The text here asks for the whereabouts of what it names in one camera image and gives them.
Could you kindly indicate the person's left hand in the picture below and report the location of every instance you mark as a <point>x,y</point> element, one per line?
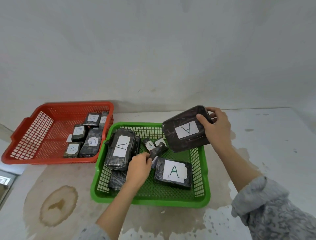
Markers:
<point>138,169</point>

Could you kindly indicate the person's right hand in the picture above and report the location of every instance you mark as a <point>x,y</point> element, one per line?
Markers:
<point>219,128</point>

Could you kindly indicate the person's right thumb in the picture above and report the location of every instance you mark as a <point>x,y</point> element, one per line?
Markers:
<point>202,121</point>

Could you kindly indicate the person's left fingers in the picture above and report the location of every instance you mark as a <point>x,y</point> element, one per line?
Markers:
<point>146,157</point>

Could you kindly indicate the small black bundle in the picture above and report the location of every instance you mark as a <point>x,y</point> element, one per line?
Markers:
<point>158,150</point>

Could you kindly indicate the large rounded black package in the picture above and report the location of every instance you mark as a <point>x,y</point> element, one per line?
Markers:
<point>172,134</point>

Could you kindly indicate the person's right forearm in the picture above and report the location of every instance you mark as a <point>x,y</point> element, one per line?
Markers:
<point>237,165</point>

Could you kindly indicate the person's left forearm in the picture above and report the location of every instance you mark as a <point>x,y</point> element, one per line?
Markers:
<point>118,212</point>

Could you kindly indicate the small black labelled package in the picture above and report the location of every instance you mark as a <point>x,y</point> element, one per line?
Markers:
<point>160,141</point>
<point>148,144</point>

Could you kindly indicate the narrow black wrapped package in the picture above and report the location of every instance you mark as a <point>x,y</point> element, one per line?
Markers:
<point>137,145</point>

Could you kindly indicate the long black labelled package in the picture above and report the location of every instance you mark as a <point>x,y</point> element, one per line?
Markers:
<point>121,148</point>

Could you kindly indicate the flat black labelled package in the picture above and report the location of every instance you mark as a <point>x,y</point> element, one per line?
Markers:
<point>174,171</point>

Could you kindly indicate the green plastic basket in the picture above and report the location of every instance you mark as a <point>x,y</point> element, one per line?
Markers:
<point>158,192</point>

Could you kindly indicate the large black labelled package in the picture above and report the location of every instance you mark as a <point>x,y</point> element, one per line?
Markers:
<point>91,144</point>

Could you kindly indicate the thin black labelled package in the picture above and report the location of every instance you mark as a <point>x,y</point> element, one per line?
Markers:
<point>104,119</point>

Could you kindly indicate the white paper label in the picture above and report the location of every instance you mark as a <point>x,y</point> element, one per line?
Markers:
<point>69,138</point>

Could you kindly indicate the grey patterned shirt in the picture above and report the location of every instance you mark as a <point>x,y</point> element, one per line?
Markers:
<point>276,212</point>

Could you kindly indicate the red plastic basket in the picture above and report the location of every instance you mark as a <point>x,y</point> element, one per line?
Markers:
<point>29,138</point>

